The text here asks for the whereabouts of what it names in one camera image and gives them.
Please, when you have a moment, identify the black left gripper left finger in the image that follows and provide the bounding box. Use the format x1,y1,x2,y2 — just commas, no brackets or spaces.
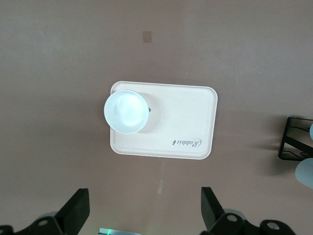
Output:
54,188,90,235

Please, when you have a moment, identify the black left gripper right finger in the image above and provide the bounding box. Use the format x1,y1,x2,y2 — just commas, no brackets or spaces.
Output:
201,187,227,233

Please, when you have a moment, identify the beige plastic tray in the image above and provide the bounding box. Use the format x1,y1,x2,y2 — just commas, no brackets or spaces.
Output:
109,80,218,160

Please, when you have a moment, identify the grey plastic cup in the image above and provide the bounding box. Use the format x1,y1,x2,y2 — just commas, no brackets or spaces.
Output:
294,158,313,190

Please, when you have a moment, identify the white bowl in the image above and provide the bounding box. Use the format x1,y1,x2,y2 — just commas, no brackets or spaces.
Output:
102,90,150,134

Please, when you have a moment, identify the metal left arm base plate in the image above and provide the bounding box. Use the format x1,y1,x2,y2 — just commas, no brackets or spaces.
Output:
98,227,139,235

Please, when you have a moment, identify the black wire cup rack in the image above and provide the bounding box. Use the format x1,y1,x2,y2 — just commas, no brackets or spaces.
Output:
278,116,313,163

